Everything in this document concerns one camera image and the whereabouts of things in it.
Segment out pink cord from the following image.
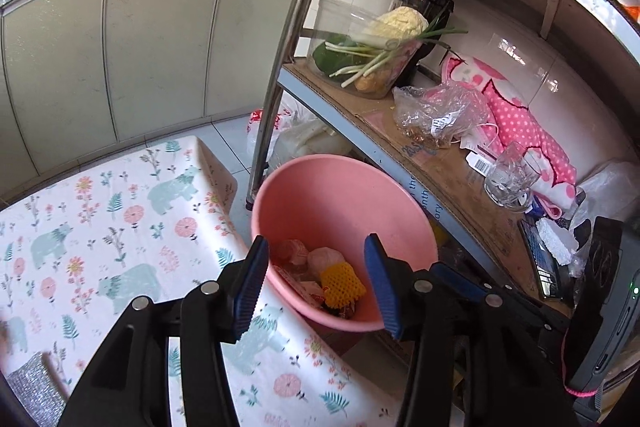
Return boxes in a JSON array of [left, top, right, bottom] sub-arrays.
[[561, 332, 601, 399]]

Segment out cardboard shelf liner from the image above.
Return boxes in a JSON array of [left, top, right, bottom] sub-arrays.
[[285, 60, 571, 303]]

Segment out red and white snack wrapper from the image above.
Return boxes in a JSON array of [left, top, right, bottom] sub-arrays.
[[277, 266, 331, 309]]

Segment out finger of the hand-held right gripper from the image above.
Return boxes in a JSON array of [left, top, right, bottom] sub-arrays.
[[429, 262, 573, 340]]

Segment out glass mug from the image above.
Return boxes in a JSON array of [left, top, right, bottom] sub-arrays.
[[484, 141, 543, 213]]

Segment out translucent white plastic bag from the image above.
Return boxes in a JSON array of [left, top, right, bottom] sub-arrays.
[[570, 160, 640, 258]]

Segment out green onions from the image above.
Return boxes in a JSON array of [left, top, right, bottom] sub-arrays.
[[325, 27, 468, 88]]

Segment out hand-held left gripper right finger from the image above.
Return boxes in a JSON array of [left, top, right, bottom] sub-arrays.
[[363, 233, 563, 427]]

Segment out clear plastic vegetable container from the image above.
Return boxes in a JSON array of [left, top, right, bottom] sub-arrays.
[[307, 0, 426, 99]]

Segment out white labelled packet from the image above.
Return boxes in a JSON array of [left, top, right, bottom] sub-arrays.
[[466, 151, 495, 174]]

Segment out cauliflower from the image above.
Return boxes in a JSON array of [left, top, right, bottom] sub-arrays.
[[361, 6, 430, 45]]

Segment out black flat device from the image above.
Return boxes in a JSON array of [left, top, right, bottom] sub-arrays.
[[517, 219, 562, 300]]

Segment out yellow foam fruit net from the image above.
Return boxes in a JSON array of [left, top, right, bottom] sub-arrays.
[[320, 260, 367, 308]]

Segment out steel wool scrubber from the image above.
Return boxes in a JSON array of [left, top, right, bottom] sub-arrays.
[[7, 352, 68, 420]]

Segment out pink polka dot cloth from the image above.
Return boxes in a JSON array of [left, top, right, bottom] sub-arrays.
[[440, 56, 578, 218]]

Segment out green leafy vegetable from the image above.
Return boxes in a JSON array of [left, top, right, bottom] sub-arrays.
[[312, 34, 362, 74]]

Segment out grey kitchen cabinet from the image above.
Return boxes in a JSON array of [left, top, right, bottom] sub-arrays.
[[0, 0, 311, 203]]

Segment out crumpled clear plastic bag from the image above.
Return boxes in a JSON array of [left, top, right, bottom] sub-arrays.
[[392, 84, 493, 149]]

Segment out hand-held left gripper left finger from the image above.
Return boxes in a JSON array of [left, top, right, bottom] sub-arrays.
[[57, 234, 271, 427]]

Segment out floral bear tablecloth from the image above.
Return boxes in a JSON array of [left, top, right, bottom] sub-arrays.
[[0, 134, 416, 427]]

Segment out large white plastic bag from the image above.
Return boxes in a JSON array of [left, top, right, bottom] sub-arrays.
[[245, 100, 351, 173]]

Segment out white styrofoam piece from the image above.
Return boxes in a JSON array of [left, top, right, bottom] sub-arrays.
[[536, 217, 580, 265]]

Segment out pink plastic basin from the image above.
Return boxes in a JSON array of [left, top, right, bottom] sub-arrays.
[[251, 154, 440, 333]]

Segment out dark red foil wrapper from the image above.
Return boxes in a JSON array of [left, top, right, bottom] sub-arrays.
[[325, 299, 358, 319]]

